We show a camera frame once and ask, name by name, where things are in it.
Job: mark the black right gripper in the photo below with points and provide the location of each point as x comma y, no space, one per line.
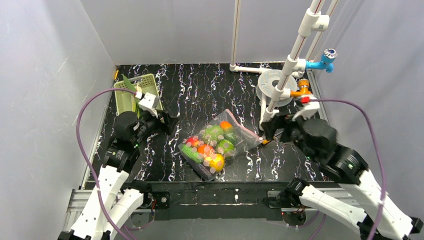
278,125

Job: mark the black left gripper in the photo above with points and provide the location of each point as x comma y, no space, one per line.
159,121

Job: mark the red pepper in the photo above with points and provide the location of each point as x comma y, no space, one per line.
193,142

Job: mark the green leafy vegetable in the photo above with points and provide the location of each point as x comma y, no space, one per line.
192,154

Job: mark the pale green cabbage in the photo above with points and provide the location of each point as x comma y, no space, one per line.
212,134

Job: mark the clear zip top bag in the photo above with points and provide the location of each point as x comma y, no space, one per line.
245,141

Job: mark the yellow green mango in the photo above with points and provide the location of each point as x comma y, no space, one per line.
228,130

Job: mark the yellow lemon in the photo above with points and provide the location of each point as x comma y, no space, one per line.
215,162

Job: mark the orange fruit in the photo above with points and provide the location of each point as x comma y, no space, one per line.
206,150

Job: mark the green apple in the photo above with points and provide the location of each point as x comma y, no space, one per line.
225,147

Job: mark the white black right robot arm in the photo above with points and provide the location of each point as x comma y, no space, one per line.
373,218

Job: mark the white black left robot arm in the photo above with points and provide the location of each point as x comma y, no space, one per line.
104,215

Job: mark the orange faucet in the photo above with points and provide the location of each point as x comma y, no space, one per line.
303,89

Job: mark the green ridged loofah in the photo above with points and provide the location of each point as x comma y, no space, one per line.
133,101

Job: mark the blue faucet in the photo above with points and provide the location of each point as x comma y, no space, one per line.
326,62

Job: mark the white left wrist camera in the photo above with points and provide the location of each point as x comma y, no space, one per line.
148,102

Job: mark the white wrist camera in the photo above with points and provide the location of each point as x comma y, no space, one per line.
148,102
308,107

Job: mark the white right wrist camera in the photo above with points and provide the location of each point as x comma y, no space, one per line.
308,107

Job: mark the white pipe frame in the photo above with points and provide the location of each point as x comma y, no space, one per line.
294,66

